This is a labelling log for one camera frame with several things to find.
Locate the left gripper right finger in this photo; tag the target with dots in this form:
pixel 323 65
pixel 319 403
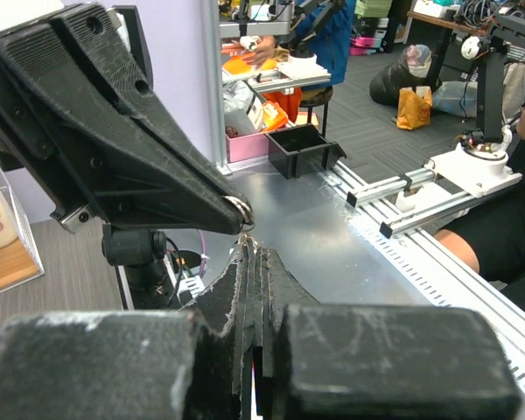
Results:
pixel 342 361

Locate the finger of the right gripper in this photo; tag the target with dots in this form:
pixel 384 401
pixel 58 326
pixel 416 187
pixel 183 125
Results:
pixel 77 113

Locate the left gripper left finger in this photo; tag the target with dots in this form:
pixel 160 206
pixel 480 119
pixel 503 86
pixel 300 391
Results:
pixel 184 364

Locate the keychain with keys and strap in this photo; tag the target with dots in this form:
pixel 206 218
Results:
pixel 248 219

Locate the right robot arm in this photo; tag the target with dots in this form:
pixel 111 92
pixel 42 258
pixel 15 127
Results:
pixel 140 251

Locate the pink storage bin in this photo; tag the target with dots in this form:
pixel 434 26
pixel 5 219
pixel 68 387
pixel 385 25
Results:
pixel 243 148

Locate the black plastic bin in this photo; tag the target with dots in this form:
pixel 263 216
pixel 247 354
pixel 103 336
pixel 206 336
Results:
pixel 302 150

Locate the person in black clothes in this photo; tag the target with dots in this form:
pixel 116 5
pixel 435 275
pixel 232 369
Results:
pixel 490 238

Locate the yellow paper bag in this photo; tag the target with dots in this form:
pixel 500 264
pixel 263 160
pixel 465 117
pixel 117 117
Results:
pixel 414 108

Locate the black garbage bag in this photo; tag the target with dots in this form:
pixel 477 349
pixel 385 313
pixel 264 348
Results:
pixel 410 70

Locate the white slotted cable duct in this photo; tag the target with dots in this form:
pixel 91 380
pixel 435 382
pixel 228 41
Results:
pixel 446 282

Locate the aluminium extrusion frame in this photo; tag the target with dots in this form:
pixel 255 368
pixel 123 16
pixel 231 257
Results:
pixel 424 201

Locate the white wire shelf rack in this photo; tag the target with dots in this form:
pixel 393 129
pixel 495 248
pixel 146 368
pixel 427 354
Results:
pixel 20 261

